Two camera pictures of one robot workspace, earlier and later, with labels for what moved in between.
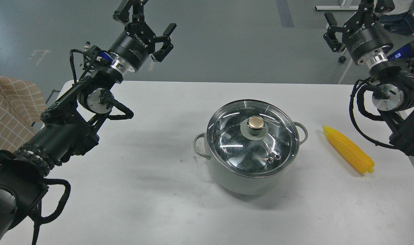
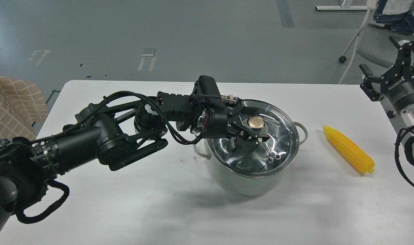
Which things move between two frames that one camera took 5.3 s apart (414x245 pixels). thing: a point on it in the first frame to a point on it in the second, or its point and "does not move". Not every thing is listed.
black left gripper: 135,45 to 225,124
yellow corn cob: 354,156 does not move
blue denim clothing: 404,23 does not move
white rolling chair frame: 342,59 does not move
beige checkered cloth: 16,105 does not move
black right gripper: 363,35 to 403,88
